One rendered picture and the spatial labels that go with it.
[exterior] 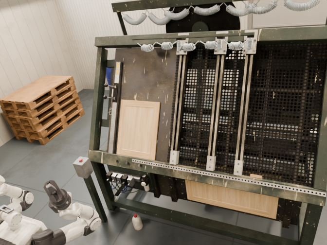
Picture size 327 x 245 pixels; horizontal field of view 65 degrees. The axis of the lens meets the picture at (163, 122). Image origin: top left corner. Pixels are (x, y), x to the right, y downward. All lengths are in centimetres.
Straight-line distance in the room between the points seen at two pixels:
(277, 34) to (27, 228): 214
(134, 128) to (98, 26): 392
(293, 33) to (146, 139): 154
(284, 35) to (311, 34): 18
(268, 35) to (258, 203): 154
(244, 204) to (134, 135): 129
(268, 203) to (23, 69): 504
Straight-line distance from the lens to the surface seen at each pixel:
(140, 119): 259
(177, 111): 239
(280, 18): 495
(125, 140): 268
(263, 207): 279
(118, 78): 274
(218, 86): 232
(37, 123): 510
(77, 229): 165
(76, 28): 660
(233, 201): 282
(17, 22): 605
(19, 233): 170
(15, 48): 594
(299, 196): 230
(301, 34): 230
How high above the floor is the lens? 248
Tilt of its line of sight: 31 degrees down
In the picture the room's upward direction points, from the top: 9 degrees counter-clockwise
